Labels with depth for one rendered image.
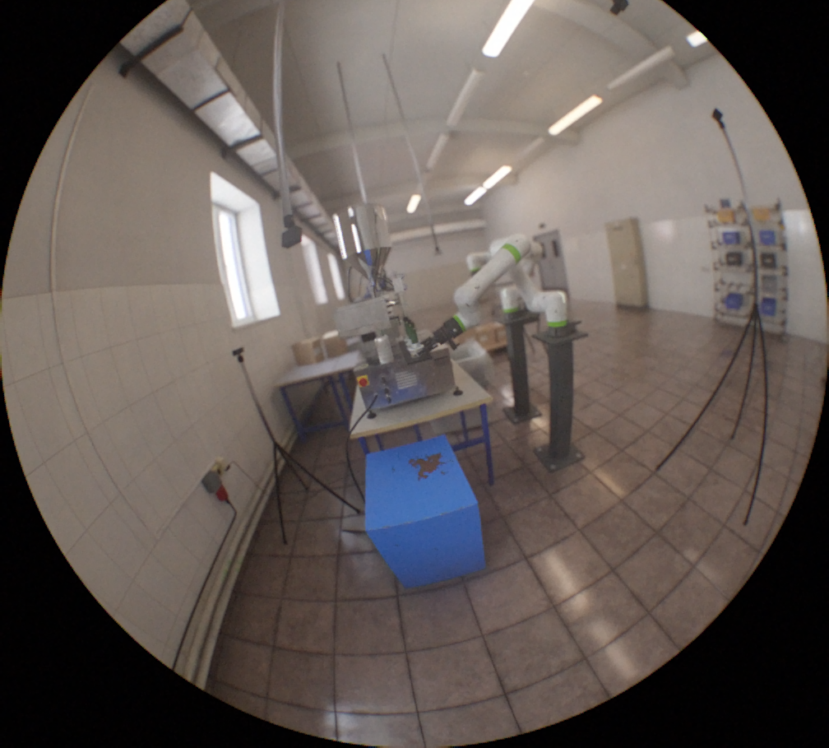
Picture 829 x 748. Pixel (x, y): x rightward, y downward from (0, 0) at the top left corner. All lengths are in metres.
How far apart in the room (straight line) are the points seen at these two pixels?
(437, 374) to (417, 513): 0.69
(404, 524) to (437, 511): 0.13
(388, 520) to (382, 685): 0.87
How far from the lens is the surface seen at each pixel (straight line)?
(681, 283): 6.07
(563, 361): 1.61
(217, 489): 1.88
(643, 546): 1.66
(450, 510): 1.00
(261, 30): 3.60
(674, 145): 6.11
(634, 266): 6.18
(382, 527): 1.01
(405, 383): 1.31
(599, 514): 1.72
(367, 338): 1.60
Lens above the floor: 1.38
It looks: 11 degrees down
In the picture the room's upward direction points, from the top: 13 degrees counter-clockwise
